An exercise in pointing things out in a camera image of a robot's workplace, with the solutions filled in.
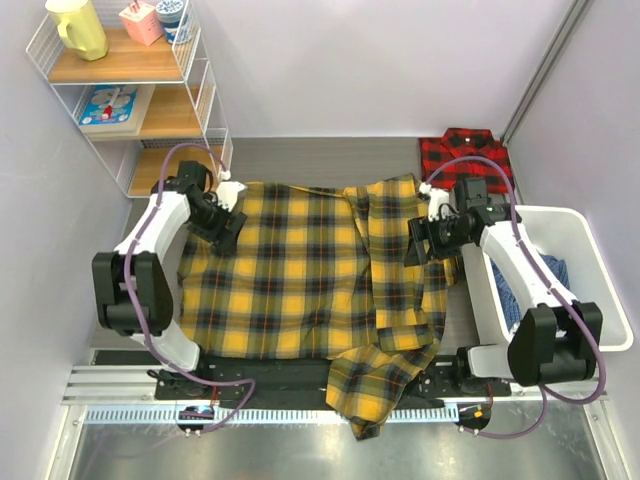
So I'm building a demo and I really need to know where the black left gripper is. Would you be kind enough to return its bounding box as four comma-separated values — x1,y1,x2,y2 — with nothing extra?
187,194,246,254

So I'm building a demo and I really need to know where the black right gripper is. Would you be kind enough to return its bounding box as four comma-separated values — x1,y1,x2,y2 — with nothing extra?
404,213,473,267

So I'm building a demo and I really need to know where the yellow plaid long sleeve shirt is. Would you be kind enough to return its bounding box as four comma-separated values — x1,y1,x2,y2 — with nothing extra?
177,174,461,440

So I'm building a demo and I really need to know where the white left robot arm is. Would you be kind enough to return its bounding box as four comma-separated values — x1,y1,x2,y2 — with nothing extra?
91,174,248,399

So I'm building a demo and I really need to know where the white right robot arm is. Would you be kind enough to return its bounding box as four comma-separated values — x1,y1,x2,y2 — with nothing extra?
404,178,603,395

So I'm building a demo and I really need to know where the red plaid folded shirt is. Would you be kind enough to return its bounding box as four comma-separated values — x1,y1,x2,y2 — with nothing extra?
419,128,514,194

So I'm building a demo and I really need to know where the blue checked shirt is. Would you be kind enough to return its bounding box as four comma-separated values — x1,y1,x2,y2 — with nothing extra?
491,254,576,337

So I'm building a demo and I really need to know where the white plastic bin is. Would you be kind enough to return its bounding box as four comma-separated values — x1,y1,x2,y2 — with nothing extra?
461,205,634,352

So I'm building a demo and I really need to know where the blue white book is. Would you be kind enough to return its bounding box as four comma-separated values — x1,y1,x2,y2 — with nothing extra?
78,84,155,140

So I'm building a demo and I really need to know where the blue white patterned cup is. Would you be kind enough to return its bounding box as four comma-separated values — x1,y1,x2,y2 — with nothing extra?
155,0,192,45

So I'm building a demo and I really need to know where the pink box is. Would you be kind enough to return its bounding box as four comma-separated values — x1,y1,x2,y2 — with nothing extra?
119,1,163,46

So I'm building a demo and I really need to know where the yellow pitcher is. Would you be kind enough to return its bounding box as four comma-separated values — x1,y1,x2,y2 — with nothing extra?
45,0,109,61

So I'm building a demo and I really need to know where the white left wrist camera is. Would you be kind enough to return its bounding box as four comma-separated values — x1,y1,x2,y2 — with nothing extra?
215,171,248,212

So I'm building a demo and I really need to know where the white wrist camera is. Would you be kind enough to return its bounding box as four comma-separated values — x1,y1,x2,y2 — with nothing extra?
418,182,450,221
215,171,248,212

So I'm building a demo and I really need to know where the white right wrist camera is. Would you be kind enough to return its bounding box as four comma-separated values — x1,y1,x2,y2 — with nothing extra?
418,182,450,221

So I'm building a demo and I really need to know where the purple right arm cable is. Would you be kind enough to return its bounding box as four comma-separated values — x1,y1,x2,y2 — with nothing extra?
424,155,609,440

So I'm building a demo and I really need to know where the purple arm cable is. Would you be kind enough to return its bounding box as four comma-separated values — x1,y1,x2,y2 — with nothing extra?
122,143,257,435
424,155,609,440

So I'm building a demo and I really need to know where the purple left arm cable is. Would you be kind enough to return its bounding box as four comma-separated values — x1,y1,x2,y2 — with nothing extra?
122,143,257,435

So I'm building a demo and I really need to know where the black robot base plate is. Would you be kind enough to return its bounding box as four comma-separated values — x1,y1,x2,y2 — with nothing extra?
147,355,511,409

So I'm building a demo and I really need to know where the white wire wooden shelf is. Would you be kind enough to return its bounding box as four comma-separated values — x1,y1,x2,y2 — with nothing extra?
27,1,233,198

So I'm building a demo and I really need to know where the aluminium rail frame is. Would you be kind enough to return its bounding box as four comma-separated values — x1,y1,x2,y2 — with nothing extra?
48,350,632,479

